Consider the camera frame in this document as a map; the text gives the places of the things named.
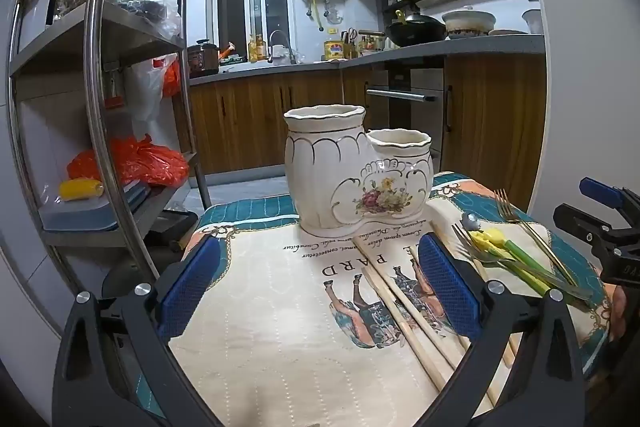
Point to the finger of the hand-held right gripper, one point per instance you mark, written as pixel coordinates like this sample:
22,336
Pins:
602,192
595,232

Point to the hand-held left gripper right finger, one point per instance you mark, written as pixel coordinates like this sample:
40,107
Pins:
447,284

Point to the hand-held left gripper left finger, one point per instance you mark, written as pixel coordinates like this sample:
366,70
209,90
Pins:
192,284

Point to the wooden chopstick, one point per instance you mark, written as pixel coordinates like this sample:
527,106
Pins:
390,279
400,327

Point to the gold fork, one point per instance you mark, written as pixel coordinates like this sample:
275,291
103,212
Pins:
535,232

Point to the silver fork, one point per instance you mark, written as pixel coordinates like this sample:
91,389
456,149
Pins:
560,283

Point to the small silver spoon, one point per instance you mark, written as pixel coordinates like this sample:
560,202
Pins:
470,221

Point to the yellow green plastic utensil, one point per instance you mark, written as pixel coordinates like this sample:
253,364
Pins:
525,277
520,254

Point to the white floral ceramic utensil holder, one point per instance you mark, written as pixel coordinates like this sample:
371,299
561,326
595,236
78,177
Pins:
320,167

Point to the printed tablecloth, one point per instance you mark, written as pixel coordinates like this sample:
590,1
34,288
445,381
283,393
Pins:
260,307

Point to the wooden base cabinets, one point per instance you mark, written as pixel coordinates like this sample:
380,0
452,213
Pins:
495,122

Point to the orange plastic bag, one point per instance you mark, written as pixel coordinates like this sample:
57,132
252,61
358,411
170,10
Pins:
145,162

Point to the yellow ridged object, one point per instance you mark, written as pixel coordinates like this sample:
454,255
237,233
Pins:
80,189

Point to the built-in oven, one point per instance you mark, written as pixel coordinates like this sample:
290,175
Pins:
405,107

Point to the white cup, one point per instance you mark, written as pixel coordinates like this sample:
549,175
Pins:
532,22

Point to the white plastic bag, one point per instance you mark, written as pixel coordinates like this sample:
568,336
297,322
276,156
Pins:
145,92

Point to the red hanging plastic bag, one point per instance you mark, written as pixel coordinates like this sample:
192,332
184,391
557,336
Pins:
171,79

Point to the grey countertop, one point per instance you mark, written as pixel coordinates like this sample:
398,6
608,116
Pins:
450,47

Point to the white clay pot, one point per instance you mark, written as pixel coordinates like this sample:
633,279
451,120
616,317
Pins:
467,24

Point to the dark pressure cooker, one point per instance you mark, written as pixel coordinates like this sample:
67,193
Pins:
202,59

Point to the yellow oil bottle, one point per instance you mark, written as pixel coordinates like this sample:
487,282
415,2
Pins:
257,49

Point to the black wok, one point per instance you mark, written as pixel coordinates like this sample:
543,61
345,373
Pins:
415,32

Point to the metal shelf rack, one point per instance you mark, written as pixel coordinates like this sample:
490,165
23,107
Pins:
95,57

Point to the metal faucet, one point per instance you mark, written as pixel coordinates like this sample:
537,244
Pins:
290,52

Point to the knife block with scissors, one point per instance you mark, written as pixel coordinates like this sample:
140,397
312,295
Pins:
351,44

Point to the yellow tin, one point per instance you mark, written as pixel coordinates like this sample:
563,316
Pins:
334,51

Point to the clear bag with dark contents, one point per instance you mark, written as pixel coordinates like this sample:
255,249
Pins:
145,7

